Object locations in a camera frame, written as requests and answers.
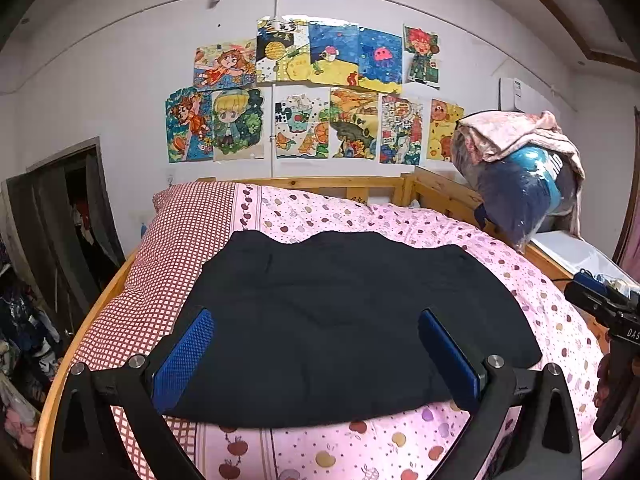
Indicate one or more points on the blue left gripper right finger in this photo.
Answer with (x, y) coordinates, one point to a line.
(463, 380)

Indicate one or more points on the black puffer jacket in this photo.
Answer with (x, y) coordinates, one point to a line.
(326, 330)

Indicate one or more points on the red haired figure drawing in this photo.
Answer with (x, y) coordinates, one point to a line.
(423, 46)

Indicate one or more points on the orange landscape drawing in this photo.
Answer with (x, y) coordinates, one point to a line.
(354, 121)

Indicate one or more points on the right hand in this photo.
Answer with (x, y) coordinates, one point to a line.
(615, 377)

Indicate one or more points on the blond character drawing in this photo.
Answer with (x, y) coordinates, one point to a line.
(238, 123)

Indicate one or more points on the pink patterned cloth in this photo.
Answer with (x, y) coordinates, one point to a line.
(496, 134)

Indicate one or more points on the blue swimmer drawing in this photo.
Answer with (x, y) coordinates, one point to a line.
(189, 125)

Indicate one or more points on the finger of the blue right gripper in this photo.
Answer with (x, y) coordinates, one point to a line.
(586, 279)

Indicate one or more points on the colourful crowded drawing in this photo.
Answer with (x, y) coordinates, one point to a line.
(401, 130)

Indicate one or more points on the dark wardrobe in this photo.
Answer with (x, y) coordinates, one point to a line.
(58, 227)

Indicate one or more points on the yellow bear drawing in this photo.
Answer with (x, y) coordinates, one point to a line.
(443, 120)

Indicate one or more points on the wooden bed frame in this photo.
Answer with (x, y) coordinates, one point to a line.
(194, 220)

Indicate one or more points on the orange haired girl drawing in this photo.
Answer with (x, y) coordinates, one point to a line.
(225, 66)

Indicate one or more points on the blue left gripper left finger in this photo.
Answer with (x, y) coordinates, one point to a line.
(175, 359)

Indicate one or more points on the white cartoon animals drawing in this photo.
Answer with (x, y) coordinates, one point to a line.
(302, 125)

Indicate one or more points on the white side table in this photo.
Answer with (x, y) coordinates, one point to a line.
(575, 254)

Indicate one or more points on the space planet drawing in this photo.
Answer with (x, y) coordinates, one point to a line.
(283, 49)

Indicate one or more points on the white air conditioner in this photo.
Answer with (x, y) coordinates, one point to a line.
(515, 96)

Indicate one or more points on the cluttered storage shelf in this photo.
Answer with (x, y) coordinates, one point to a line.
(29, 356)

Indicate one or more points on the blue and yellow sea drawing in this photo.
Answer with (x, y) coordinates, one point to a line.
(349, 55)

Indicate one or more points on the pink fruit print quilt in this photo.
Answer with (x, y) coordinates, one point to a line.
(313, 366)

